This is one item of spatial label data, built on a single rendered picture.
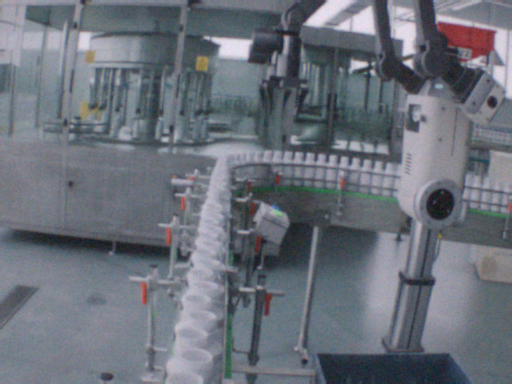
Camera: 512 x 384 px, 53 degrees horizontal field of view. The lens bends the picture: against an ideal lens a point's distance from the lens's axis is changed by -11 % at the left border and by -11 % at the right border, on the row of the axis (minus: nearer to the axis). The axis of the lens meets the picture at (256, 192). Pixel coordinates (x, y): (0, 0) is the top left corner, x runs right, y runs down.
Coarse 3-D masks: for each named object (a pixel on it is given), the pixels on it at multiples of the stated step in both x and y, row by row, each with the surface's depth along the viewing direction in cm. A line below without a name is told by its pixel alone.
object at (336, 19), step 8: (352, 0) 853; (360, 0) 815; (368, 0) 805; (344, 8) 919; (352, 8) 901; (360, 8) 889; (312, 16) 1328; (336, 16) 1015; (344, 16) 1002; (352, 16) 988; (320, 24) 1199; (328, 24) 1139; (336, 24) 1130
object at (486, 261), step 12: (492, 156) 512; (504, 156) 467; (492, 168) 505; (504, 168) 470; (492, 180) 497; (504, 180) 471; (480, 252) 511; (492, 252) 483; (504, 252) 479; (480, 264) 498; (492, 264) 484; (504, 264) 481; (480, 276) 491; (492, 276) 486; (504, 276) 483
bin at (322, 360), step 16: (320, 352) 110; (336, 352) 111; (352, 352) 111; (368, 352) 111; (432, 352) 112; (448, 352) 112; (240, 368) 105; (256, 368) 105; (272, 368) 106; (288, 368) 106; (320, 368) 103; (336, 368) 111; (352, 368) 111; (368, 368) 111; (384, 368) 112; (400, 368) 112; (416, 368) 112; (432, 368) 112; (448, 368) 111; (464, 368) 104
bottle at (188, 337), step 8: (184, 328) 66; (192, 328) 66; (176, 336) 64; (184, 336) 66; (192, 336) 66; (200, 336) 66; (176, 344) 64; (184, 344) 63; (192, 344) 63; (200, 344) 63; (176, 352) 64; (168, 360) 66; (176, 360) 64; (168, 368) 64; (176, 368) 63
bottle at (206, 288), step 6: (198, 282) 83; (204, 282) 83; (210, 282) 83; (198, 288) 80; (204, 288) 84; (210, 288) 83; (216, 288) 81; (204, 294) 80; (210, 294) 81; (216, 294) 81; (216, 300) 81; (216, 306) 82; (216, 312) 81; (222, 312) 83; (216, 318) 81; (222, 318) 82; (216, 324) 81; (222, 324) 82; (222, 330) 83; (222, 336) 84
